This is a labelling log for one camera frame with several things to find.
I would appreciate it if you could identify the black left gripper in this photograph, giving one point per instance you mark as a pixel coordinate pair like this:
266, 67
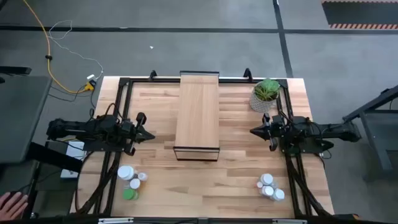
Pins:
132, 137

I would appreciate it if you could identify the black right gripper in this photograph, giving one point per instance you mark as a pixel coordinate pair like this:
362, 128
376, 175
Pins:
276, 132

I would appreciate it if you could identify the large white medicine bottle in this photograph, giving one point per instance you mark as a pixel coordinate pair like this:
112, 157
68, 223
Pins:
126, 172

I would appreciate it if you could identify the orange medicine bottle white cap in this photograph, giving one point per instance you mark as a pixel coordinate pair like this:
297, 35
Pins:
135, 183

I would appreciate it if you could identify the small clear bottle pink pills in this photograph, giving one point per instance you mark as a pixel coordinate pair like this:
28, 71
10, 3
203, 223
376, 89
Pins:
259, 184

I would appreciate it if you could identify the green medicine bottle green cap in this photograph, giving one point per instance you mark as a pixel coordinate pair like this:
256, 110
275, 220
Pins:
129, 194

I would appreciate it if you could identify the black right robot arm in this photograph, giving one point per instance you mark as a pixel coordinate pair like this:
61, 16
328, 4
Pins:
329, 130

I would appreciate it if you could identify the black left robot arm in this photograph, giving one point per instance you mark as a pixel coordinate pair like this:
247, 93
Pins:
77, 129

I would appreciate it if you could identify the green plant in patterned pot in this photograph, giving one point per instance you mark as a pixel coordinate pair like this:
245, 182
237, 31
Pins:
264, 90

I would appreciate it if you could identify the white power box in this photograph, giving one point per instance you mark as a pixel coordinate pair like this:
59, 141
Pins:
76, 151
69, 174

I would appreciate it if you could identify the yellow power plug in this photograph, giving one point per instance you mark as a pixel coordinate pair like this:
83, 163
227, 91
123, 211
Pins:
90, 85

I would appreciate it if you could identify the white plug adapter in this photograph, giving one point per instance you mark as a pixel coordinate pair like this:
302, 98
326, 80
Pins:
90, 76

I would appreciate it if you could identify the black desk beam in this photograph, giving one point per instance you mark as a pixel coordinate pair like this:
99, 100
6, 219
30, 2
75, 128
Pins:
56, 157

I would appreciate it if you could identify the black metal table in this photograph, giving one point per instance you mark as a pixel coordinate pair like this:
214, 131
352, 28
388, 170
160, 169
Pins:
376, 140

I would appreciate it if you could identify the dark grey low desk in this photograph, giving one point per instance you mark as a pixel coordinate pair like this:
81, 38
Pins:
18, 177

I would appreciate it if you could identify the person's hand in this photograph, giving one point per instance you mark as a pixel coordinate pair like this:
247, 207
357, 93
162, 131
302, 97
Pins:
12, 205

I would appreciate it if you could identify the black mat with hazard stripes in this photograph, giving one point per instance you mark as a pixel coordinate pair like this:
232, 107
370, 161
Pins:
357, 12

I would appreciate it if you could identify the black metal table frame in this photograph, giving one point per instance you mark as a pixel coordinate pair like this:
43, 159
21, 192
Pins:
124, 82

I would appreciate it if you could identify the wooden shelf black metal frame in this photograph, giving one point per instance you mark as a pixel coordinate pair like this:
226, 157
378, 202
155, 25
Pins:
197, 112

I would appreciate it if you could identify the black frame clamp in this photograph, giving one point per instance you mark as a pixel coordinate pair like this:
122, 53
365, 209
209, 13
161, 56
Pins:
152, 75
247, 74

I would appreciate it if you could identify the silver metal bracket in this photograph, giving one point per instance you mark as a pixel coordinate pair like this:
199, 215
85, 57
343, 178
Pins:
115, 220
289, 221

